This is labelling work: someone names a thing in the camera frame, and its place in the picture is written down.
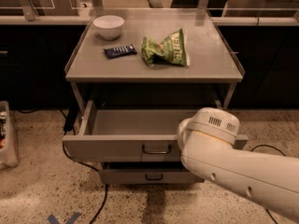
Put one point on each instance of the dark blue snack bar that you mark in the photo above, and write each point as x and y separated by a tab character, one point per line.
120	51

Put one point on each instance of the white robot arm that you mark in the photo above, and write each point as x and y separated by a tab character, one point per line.
206	143

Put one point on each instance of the grey metal cabinet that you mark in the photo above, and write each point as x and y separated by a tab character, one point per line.
211	61

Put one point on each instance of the white ceramic bowl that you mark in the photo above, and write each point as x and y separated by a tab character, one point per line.
109	26

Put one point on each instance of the clear plastic bin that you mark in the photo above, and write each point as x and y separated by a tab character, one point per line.
9	151

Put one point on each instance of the green chip bag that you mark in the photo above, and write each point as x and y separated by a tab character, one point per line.
173	49

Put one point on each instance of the grey bottom drawer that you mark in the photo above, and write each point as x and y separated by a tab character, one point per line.
161	172

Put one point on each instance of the grey drawer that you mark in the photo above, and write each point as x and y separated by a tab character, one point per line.
126	135
161	172

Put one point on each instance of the grey top drawer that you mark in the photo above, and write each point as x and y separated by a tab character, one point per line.
126	135

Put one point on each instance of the black power adapter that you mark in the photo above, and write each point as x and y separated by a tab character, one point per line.
70	119

